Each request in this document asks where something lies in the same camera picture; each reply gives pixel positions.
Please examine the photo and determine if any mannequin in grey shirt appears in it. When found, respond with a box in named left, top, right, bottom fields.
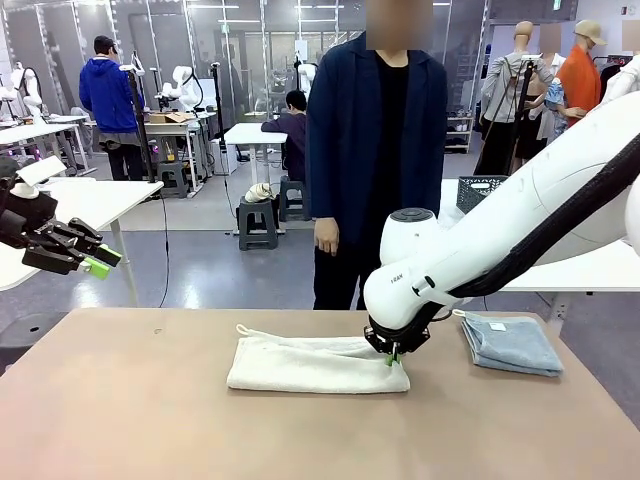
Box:
left=482, top=20, right=557, bottom=174

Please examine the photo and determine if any white table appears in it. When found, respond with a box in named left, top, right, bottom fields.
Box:
left=0, top=177, right=165, bottom=309
left=438, top=177, right=640, bottom=337

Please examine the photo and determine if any black cable conduit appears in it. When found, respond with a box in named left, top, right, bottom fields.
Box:
left=367, top=143, right=640, bottom=351

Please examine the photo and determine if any black camera stand pole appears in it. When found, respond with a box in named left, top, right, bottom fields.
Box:
left=209, top=62, right=227, bottom=176
left=118, top=49, right=157, bottom=184

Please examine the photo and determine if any grey perforated plastic basket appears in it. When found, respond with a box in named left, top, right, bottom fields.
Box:
left=456, top=174, right=510, bottom=216

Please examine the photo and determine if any white desk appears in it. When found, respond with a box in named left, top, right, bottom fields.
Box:
left=144, top=117, right=206, bottom=194
left=0, top=117, right=91, bottom=174
left=223, top=122, right=289, bottom=186

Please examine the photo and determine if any person in blue hoodie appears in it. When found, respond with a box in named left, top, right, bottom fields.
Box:
left=79, top=34, right=146, bottom=182

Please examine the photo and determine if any person in navy jacket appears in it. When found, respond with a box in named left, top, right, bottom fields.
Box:
left=305, top=0, right=449, bottom=312

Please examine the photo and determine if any black plastic stool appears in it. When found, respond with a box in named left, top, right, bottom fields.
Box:
left=0, top=312, right=69, bottom=376

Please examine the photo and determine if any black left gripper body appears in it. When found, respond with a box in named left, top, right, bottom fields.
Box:
left=0, top=188, right=60, bottom=251

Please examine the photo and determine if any white shoe rack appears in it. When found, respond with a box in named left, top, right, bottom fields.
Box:
left=446, top=113, right=474, bottom=154

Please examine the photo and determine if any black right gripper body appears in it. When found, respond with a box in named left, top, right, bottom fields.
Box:
left=362, top=323, right=432, bottom=357

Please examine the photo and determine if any light blue towel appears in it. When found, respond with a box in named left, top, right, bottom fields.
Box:
left=452, top=308, right=565, bottom=379

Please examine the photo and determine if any person's right forearm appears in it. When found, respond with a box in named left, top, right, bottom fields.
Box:
left=309, top=154, right=342, bottom=224

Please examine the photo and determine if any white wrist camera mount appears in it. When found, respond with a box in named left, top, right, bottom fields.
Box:
left=9, top=154, right=68, bottom=200

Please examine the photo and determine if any figure in floral blue shirt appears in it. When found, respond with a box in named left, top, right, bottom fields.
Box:
left=537, top=22, right=576, bottom=151

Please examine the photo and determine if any person in purple hoodie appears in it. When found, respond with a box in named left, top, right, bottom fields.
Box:
left=260, top=90, right=309, bottom=184

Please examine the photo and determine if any grey plastic stool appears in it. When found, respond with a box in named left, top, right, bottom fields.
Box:
left=236, top=195, right=280, bottom=252
left=278, top=175, right=312, bottom=223
left=157, top=160, right=190, bottom=199

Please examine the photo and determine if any beige cloth bundle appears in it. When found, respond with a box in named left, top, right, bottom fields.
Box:
left=243, top=182, right=275, bottom=204

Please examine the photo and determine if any black hanging cable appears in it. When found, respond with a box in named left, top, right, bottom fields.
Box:
left=158, top=192, right=172, bottom=309

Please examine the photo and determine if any person's right hand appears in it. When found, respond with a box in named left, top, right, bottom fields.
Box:
left=314, top=217, right=342, bottom=258

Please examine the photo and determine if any black tripod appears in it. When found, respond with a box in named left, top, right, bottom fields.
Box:
left=477, top=53, right=541, bottom=174

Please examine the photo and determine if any mannequin in orange jacket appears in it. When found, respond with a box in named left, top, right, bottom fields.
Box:
left=555, top=19, right=609, bottom=131

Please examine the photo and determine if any tan baseball cap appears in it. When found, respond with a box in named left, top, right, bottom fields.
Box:
left=573, top=19, right=608, bottom=47

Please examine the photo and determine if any white towel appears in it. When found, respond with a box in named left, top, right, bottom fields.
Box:
left=226, top=323, right=411, bottom=395

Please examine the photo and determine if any open cardboard box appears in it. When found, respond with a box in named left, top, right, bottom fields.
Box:
left=148, top=111, right=194, bottom=125

